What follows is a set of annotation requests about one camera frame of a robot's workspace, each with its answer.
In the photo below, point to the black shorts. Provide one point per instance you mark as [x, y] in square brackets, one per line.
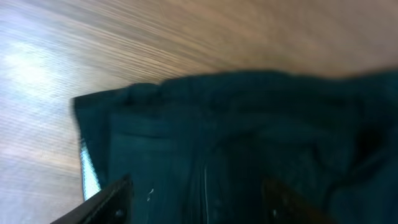
[233, 147]

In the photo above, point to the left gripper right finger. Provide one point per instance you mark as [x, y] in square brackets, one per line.
[289, 205]

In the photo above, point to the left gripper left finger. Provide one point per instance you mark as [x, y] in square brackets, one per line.
[111, 205]

